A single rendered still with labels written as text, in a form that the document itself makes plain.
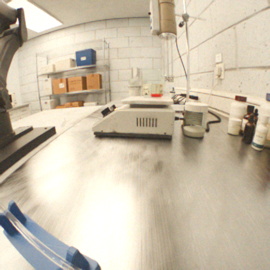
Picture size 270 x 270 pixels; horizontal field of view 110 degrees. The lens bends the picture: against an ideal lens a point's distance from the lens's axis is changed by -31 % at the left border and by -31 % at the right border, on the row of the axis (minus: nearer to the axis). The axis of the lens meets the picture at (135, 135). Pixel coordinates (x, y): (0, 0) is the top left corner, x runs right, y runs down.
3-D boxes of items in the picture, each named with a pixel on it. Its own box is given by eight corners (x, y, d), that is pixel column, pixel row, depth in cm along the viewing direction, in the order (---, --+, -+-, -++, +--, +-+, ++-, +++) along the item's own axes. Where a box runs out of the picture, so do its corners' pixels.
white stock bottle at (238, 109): (246, 133, 33) (253, 98, 29) (229, 130, 36) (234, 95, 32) (241, 127, 38) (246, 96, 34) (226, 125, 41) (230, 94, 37)
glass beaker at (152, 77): (140, 100, 33) (140, 65, 30) (141, 97, 39) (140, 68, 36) (169, 100, 32) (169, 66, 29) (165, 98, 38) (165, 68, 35)
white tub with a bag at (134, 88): (129, 98, 124) (129, 75, 116) (126, 97, 137) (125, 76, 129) (144, 98, 128) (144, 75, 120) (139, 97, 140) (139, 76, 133)
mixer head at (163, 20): (149, 34, 53) (148, -7, 44) (148, 40, 63) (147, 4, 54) (180, 36, 52) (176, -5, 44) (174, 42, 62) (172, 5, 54)
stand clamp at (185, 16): (163, 17, 52) (162, 9, 50) (159, 26, 63) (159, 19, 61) (208, 24, 51) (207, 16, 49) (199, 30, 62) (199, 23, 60)
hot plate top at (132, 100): (119, 104, 30) (119, 100, 30) (130, 99, 41) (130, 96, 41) (173, 105, 28) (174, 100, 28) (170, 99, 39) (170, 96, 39)
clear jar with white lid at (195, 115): (207, 139, 30) (211, 106, 27) (183, 137, 32) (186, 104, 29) (202, 131, 36) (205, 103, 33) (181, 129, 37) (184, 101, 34)
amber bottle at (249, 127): (252, 144, 26) (258, 115, 23) (241, 142, 28) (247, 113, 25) (250, 141, 28) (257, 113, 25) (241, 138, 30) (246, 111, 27)
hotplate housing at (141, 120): (91, 136, 34) (88, 105, 31) (109, 122, 46) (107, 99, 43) (182, 140, 30) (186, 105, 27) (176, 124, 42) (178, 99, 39)
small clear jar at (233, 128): (230, 130, 36) (233, 117, 34) (241, 134, 32) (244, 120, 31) (224, 132, 34) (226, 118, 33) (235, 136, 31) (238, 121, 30)
